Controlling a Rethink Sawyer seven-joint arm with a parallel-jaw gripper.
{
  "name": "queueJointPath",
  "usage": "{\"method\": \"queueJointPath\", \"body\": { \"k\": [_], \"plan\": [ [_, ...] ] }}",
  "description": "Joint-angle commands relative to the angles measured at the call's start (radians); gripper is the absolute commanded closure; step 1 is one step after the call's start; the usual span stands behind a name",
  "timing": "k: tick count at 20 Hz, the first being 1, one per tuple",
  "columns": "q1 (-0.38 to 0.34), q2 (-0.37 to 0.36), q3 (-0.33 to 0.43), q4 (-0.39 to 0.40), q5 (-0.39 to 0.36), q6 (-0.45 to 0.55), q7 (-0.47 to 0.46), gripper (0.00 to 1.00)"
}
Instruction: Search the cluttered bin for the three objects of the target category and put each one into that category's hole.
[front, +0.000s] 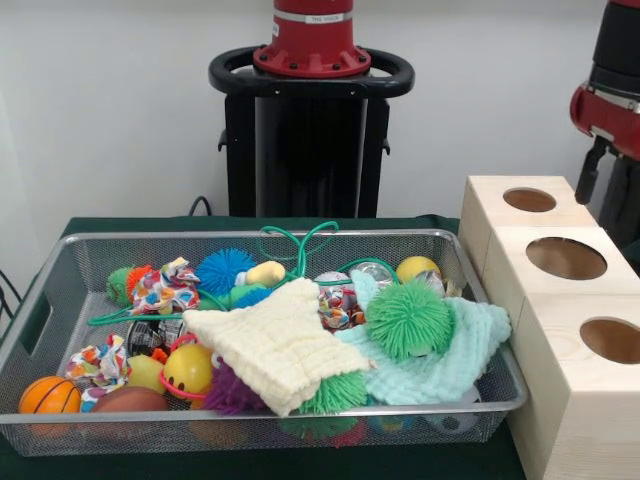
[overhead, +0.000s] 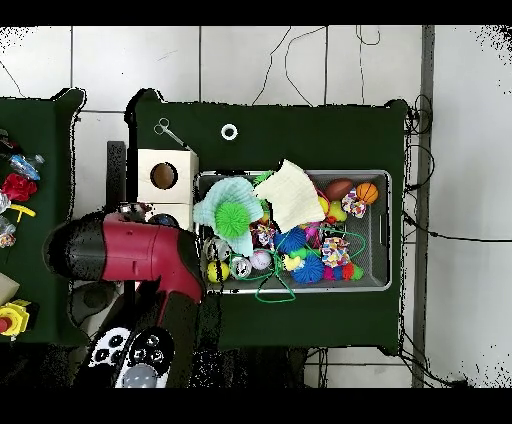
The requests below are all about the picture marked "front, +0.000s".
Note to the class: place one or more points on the orange basketball toy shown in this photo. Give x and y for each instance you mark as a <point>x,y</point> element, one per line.
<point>50,395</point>

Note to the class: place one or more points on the brown football toy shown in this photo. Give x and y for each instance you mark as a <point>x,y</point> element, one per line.
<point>127,398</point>

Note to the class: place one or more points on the small green spiky toy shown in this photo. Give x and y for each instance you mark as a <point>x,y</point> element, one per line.
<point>407,320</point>

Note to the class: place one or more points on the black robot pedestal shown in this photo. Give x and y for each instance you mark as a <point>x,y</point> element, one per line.
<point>300,150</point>

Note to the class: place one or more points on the large green spiky toy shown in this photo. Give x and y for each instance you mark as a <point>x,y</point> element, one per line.
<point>340,392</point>

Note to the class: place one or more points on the plain yellow ball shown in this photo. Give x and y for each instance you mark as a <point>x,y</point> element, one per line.
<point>417,267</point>

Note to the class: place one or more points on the yellow smiley ball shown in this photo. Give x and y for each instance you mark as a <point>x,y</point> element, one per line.
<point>189,367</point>

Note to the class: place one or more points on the dark green tablecloth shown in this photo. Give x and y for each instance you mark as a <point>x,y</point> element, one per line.
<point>125,222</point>

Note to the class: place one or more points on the black upright panel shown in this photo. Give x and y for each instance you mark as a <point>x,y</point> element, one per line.
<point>625,210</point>

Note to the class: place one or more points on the cream knitted cloth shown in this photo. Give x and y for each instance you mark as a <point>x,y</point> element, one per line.
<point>275,340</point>

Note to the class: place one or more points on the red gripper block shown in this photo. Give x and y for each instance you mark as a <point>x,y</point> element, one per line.
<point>610,125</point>

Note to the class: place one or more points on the colourful spotted cloth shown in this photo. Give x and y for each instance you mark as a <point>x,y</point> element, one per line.
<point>97,365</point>

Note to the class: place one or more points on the light blue muslin cloth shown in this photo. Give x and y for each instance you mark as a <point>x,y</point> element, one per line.
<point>450,350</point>

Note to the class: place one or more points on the blue spiky ball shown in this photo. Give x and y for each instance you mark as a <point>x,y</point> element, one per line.
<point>250,296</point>

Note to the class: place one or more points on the wooden box with three holes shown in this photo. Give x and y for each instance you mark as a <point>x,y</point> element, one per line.
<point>575,400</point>

